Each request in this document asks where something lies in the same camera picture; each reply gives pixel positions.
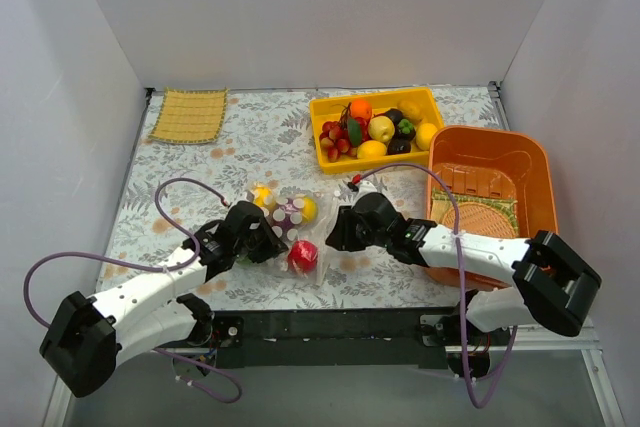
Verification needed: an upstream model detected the yellow plastic tray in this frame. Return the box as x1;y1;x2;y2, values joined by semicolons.
310;87;444;174

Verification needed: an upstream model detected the clear dotted zip bag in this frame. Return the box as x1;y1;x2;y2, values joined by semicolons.
246;182;339;285

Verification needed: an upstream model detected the fake purple onion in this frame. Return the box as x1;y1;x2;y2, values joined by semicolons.
270;197;306;242

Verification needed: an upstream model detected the fake green yellow mango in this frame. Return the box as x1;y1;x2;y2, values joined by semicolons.
251;186;274;209

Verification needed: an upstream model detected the fake yellow lemon right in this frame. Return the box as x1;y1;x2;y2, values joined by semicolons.
414;122;439;151

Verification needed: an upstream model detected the yellow woven bamboo mat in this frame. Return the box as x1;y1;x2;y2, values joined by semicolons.
149;88;228;145

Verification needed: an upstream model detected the fake mangosteen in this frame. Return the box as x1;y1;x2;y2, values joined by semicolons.
384;108;404;125
387;138;412;155

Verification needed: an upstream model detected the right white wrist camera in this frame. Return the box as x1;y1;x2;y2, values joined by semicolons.
348;179;380;198

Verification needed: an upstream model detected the round woven basket tray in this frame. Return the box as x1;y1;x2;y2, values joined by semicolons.
458;202;518;239

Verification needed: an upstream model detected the fake yellow pear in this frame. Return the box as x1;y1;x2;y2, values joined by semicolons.
368;115;395;143

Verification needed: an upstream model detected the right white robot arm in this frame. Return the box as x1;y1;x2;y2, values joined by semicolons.
326;192;602;345

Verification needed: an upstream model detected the fake brown potato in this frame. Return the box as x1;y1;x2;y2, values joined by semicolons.
397;100;424;124

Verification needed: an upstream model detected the fake yellow lemon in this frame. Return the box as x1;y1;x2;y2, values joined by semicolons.
414;122;439;151
357;140;387;160

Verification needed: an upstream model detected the fake mangosteen upper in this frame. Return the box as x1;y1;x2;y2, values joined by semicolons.
384;108;404;125

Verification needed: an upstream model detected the red cherry bunch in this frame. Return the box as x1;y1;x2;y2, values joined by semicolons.
318;121;357;163

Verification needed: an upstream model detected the fake mangosteen lower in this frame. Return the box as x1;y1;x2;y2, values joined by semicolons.
387;138;412;155

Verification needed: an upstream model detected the fake red apple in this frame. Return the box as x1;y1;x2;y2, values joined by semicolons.
287;240;318;275

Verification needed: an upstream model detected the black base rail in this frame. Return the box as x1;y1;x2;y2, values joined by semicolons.
154;306;516;378

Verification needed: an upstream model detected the fake yellow lemon front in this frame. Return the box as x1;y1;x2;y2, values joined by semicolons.
357;140;387;160

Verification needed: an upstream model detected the fake orange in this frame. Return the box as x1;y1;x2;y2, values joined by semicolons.
349;98;372;122

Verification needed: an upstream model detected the green woven mat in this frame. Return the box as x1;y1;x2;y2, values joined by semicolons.
430;186;520;238

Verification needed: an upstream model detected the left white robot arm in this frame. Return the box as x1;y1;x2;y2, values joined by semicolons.
40;201;287;398

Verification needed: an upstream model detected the orange plastic basin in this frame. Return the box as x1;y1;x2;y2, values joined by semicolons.
422;125;559;288

